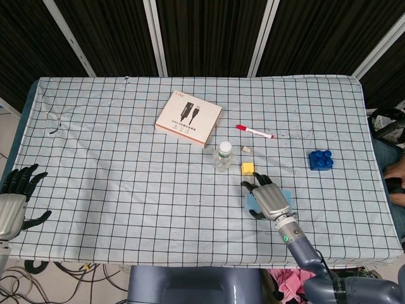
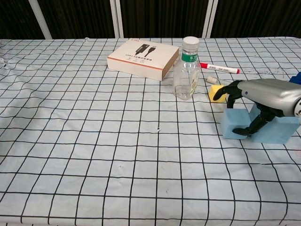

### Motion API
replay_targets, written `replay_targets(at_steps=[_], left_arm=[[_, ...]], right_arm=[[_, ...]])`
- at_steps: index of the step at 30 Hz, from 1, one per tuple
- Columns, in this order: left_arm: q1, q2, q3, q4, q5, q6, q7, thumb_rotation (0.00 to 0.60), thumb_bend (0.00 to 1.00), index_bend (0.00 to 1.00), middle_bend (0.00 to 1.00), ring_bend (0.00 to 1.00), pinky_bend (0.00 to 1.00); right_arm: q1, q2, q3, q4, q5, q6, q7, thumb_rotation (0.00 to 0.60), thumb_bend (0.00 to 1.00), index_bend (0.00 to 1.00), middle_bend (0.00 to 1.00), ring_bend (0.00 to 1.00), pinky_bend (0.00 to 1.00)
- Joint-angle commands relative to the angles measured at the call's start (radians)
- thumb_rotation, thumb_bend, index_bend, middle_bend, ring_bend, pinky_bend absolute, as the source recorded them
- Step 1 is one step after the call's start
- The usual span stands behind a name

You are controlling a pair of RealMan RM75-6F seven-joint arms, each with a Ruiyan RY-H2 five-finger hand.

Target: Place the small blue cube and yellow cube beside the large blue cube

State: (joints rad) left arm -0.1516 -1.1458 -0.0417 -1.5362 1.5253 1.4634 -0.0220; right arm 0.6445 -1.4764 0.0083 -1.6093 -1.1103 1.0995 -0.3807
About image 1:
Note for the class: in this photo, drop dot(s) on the white partition frame post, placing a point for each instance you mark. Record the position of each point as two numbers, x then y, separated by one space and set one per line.
262 38
155 38
69 39
378 47

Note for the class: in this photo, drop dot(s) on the small beige eraser piece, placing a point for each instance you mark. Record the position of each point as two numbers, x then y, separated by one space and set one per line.
246 149

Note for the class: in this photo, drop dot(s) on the white black checkered tablecloth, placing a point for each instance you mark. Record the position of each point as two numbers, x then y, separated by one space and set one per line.
126 190

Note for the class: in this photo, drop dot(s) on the pink cloth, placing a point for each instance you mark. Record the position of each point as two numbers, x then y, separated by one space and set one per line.
291 282

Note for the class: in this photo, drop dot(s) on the person's jeans leg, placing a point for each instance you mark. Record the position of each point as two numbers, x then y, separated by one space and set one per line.
384 153

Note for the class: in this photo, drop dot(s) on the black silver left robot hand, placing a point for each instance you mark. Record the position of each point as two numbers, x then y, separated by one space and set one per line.
11 209

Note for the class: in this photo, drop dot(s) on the small yellow foam cube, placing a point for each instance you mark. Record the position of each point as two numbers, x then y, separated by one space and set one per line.
247 168

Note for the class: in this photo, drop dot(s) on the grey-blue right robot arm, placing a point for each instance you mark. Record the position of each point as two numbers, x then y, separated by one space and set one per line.
303 250

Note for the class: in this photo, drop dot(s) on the red white marker pen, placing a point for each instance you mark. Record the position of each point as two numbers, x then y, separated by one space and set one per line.
253 130

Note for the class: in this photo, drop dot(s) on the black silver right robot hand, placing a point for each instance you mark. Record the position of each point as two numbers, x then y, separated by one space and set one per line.
272 201

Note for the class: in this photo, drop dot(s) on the grey-blue robot torso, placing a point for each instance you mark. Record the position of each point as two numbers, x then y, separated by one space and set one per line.
190 285

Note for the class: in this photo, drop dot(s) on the clear plastic bottle white cap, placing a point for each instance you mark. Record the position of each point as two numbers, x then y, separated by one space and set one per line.
223 161

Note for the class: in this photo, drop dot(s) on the person's bare hand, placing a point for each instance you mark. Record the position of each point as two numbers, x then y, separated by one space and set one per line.
395 172

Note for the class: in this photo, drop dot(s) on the dark blue toy brick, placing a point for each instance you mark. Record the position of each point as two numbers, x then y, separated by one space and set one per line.
321 161

